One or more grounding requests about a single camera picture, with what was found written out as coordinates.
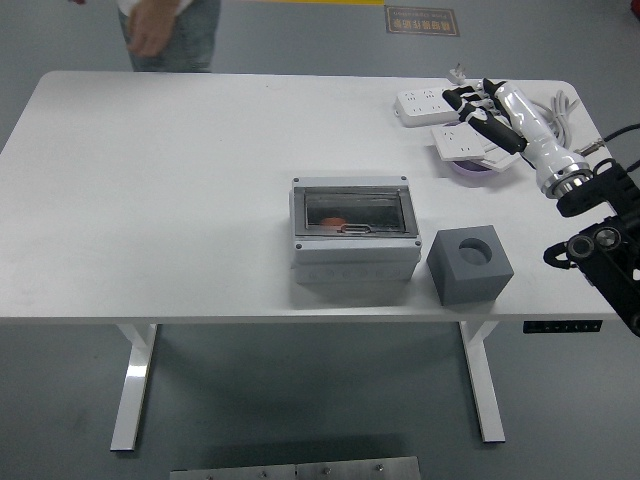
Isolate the person's right hand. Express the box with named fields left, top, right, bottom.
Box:
left=127, top=0, right=181, bottom=57

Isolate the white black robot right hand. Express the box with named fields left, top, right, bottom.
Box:
left=442, top=77, right=591, bottom=190

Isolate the clear hinged box lid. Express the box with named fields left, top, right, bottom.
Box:
left=293, top=185, right=412, bottom=239

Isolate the grey electrical enclosure box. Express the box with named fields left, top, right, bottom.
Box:
left=288, top=174, right=424, bottom=286

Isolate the person torso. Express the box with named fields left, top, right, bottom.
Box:
left=117, top=0, right=222, bottom=74

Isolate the purple round dish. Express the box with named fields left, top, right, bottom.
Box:
left=449, top=159, right=504, bottom=180

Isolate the small white power strip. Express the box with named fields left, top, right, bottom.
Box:
left=430, top=123, right=494, bottom=164

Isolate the long white power strip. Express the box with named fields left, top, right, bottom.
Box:
left=392, top=85, right=464, bottom=128

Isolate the brown floor sign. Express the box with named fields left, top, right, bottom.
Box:
left=384, top=4, right=460, bottom=37

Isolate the grey block with round hole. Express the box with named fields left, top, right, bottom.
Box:
left=426, top=224, right=515, bottom=307

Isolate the black table control panel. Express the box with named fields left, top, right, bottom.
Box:
left=523, top=321, right=603, bottom=335

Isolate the white table leg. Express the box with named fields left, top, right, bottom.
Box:
left=459, top=321, right=507, bottom=444
left=109, top=323, right=160, bottom=453

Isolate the grey metal plate with screws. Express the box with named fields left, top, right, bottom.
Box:
left=169, top=456, right=421, bottom=480

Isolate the white power cable with plug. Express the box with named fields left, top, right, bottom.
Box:
left=447, top=63, right=581, bottom=147

